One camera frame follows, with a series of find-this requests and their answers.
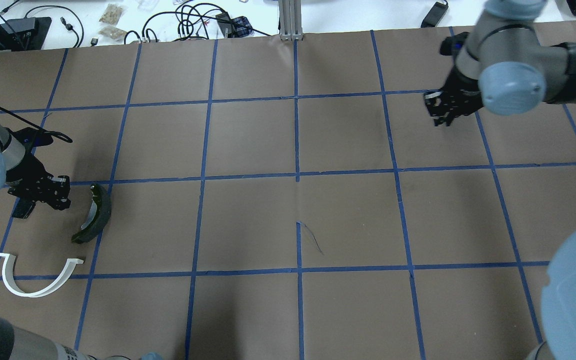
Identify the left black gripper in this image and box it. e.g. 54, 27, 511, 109
6, 155, 71, 211

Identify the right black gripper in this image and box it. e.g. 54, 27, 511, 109
423, 70, 483, 126

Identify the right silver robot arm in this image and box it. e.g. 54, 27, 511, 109
423, 0, 576, 360

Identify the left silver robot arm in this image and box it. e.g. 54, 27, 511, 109
0, 107, 82, 360

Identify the green brake shoe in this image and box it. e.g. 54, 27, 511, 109
71, 183, 112, 244

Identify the black power adapter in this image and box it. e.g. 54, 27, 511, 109
420, 0, 450, 28

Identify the white curved plastic part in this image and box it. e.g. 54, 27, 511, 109
0, 252, 85, 299

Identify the snack bag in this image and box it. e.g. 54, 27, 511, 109
98, 25, 127, 41
98, 3, 125, 26

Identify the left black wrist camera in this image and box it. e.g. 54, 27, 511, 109
12, 127, 54, 152

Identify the aluminium frame post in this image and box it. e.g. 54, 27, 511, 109
277, 0, 304, 41

